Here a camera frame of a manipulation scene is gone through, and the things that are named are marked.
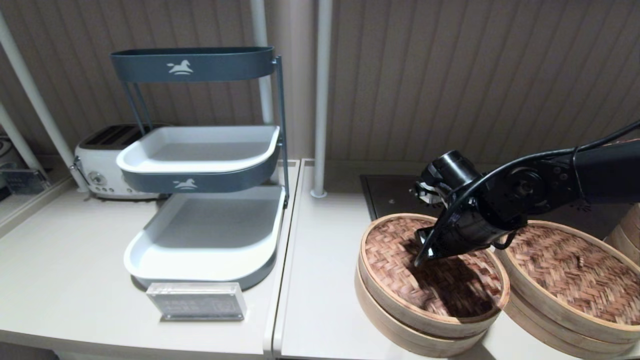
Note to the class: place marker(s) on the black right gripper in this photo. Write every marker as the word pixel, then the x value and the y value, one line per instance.
pixel 465 235

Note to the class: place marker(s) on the woven bamboo steamer lid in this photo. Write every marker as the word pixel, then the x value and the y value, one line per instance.
pixel 395 260
pixel 575 270

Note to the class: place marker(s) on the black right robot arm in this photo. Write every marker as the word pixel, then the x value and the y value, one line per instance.
pixel 575 180

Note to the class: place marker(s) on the black perforated steam panel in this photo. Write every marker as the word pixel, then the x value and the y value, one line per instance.
pixel 390 197

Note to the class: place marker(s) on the stacked bamboo steamers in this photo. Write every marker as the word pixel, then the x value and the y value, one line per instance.
pixel 626 235

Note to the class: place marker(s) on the white support pole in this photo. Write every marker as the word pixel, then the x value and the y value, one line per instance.
pixel 35 95
pixel 321 100

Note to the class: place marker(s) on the teal white rack tray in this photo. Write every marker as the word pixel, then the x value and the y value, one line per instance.
pixel 210 235
pixel 210 66
pixel 200 150

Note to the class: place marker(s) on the clear acrylic warning sign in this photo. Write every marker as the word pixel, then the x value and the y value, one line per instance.
pixel 197 302

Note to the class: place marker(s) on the white retro toaster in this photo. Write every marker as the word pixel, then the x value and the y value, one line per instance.
pixel 102 170

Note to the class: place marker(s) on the small acrylic sign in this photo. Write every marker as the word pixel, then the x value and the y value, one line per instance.
pixel 22 181

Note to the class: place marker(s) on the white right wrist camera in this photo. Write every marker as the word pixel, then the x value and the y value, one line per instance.
pixel 427 192

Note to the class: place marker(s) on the teal metal rack frame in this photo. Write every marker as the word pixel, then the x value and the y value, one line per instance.
pixel 281 115

